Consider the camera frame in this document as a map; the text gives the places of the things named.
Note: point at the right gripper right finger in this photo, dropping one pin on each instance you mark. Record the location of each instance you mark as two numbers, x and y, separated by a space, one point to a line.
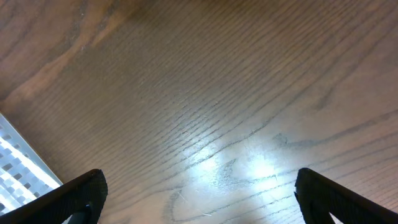
320 199

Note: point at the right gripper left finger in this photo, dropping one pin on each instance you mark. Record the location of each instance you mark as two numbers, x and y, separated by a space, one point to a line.
80 200

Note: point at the clear plastic basket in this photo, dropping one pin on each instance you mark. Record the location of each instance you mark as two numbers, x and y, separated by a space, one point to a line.
24 175

